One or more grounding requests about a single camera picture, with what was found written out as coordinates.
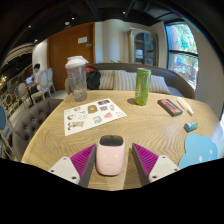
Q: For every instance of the laptop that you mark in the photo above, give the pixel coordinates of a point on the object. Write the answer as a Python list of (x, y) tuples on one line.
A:
[(29, 79)]

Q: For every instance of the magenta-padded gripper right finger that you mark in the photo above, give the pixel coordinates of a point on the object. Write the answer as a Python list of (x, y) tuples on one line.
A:
[(155, 168)]

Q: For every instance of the white sticker sheet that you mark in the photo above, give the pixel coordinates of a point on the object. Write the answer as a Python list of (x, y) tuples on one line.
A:
[(90, 116)]

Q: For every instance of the pink computer mouse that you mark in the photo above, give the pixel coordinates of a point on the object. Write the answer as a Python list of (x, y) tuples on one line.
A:
[(110, 156)]

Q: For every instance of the black backpack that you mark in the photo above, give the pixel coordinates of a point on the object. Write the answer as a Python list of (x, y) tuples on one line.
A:
[(93, 79)]

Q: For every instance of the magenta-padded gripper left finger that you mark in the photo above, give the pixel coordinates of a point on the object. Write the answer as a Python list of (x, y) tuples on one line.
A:
[(75, 166)]

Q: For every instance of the person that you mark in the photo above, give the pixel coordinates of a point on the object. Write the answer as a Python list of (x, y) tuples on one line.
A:
[(36, 75)]

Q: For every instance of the black and red flat box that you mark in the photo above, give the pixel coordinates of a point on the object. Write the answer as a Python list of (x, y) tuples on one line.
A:
[(169, 107)]

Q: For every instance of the striped cushion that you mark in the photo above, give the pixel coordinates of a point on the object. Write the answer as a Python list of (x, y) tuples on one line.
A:
[(160, 85), (106, 80), (125, 80)]

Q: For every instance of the brown curved sofa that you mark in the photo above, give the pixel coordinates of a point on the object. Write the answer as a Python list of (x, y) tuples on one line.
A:
[(176, 81)]

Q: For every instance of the dark-framed glass window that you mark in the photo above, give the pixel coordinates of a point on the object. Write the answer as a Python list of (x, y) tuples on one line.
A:
[(181, 53)]

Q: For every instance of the blue cloud-shaped mouse pad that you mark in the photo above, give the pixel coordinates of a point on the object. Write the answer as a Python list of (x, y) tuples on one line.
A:
[(198, 150)]

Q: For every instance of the grey tufted chair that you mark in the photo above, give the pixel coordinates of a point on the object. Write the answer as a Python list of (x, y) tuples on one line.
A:
[(31, 123)]

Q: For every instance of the small green-blue pack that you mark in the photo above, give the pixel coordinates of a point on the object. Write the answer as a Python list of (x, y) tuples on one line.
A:
[(191, 126)]

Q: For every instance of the group of white chairs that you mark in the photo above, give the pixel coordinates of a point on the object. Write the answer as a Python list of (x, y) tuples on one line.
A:
[(43, 83)]

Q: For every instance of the clear plastic shaker bottle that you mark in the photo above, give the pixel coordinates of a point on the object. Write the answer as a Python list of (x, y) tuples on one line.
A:
[(78, 80)]

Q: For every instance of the brown wooden door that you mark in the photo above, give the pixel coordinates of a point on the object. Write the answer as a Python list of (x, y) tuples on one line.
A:
[(63, 56)]

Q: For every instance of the arched glass-door cabinet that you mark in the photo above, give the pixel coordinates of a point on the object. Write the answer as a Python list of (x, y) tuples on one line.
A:
[(143, 46)]

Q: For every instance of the green drink can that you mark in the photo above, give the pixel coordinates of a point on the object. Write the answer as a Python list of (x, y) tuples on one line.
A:
[(142, 86)]

